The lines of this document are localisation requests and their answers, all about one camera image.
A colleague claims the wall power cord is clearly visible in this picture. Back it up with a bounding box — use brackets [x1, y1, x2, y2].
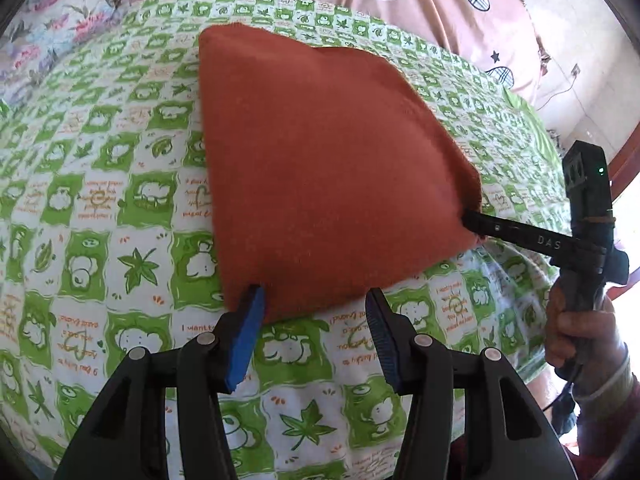
[535, 74, 576, 110]

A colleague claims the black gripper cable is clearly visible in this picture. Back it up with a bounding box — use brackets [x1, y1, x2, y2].
[540, 360, 583, 413]

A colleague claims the pink heart-pattern pillow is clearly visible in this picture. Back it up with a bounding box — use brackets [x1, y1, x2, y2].
[97, 0, 546, 108]

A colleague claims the floral pillow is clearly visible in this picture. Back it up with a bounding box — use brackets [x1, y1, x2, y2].
[0, 0, 132, 111]

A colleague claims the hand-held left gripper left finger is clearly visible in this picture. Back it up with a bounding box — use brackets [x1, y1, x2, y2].
[52, 284, 267, 480]

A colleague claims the person's right forearm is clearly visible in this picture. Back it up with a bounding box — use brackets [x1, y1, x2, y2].
[570, 347, 640, 461]

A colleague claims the orange knit sweater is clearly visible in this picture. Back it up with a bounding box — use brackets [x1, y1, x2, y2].
[197, 24, 485, 326]

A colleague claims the person's right hand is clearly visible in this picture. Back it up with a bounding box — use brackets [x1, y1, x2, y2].
[544, 285, 630, 403]

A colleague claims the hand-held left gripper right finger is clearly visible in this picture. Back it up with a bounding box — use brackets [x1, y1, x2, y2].
[365, 287, 562, 480]

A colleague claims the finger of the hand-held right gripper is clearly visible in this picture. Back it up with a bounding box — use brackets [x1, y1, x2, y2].
[460, 209, 581, 257]

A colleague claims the green frog-print blanket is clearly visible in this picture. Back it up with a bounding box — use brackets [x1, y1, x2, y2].
[0, 0, 576, 480]

